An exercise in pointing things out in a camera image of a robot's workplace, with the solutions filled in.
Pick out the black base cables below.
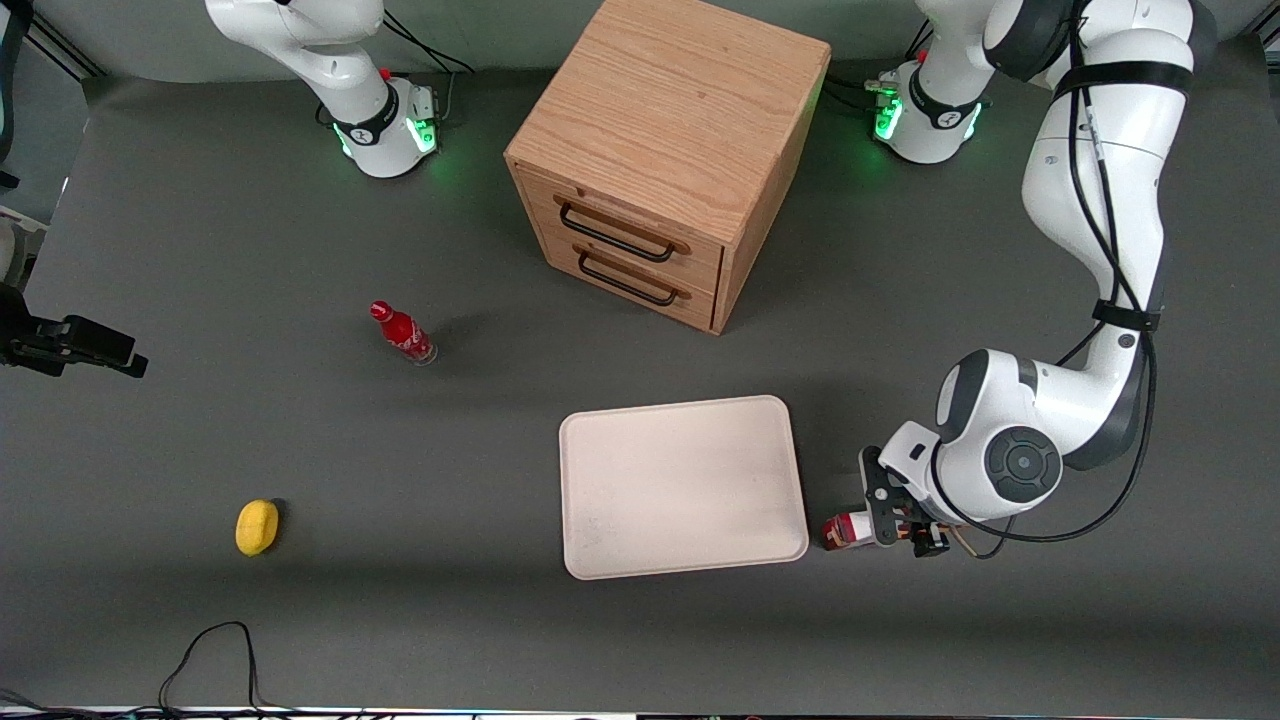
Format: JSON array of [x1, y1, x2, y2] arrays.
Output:
[[825, 24, 937, 118], [382, 10, 477, 127]]

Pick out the red cookie box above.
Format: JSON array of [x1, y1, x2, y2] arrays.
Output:
[[822, 509, 926, 552]]

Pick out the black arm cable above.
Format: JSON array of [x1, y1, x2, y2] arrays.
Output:
[[928, 0, 1163, 547]]

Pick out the black table edge rail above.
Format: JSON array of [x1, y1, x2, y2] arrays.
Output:
[[24, 14, 107, 81]]

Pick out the wooden drawer cabinet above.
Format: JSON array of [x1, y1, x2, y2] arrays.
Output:
[[504, 0, 832, 336]]

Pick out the thin black cable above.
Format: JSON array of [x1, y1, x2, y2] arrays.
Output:
[[0, 688, 161, 717]]

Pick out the black drawer handle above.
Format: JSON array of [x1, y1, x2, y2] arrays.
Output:
[[577, 249, 680, 308], [557, 202, 678, 265]]

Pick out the black looped cable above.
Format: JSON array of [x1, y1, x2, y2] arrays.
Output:
[[158, 621, 269, 715]]

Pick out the wooden drawer front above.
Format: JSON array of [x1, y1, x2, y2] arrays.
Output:
[[540, 225, 720, 333], [520, 168, 725, 293]]

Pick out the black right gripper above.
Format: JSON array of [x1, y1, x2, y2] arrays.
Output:
[[0, 284, 149, 380]]

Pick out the beige plastic tray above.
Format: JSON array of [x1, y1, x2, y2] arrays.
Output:
[[558, 395, 810, 581]]

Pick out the yellow lemon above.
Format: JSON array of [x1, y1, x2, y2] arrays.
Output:
[[235, 499, 281, 557]]

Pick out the red cola bottle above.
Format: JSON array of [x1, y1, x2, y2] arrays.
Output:
[[369, 300, 439, 367]]

